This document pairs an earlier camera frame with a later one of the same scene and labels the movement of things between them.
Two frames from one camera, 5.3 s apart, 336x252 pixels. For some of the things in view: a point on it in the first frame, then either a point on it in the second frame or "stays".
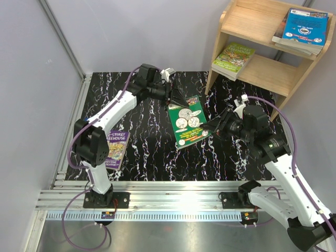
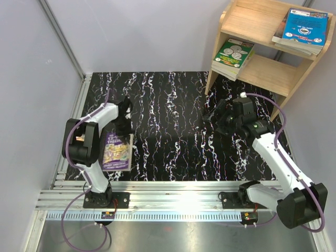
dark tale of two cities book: x=310 y=49 stays
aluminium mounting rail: x=145 y=196 stays
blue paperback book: x=306 y=27 stays
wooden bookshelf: x=252 y=24 stays
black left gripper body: x=163 y=93 → x=124 y=126
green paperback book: x=186 y=122 → x=232 y=55
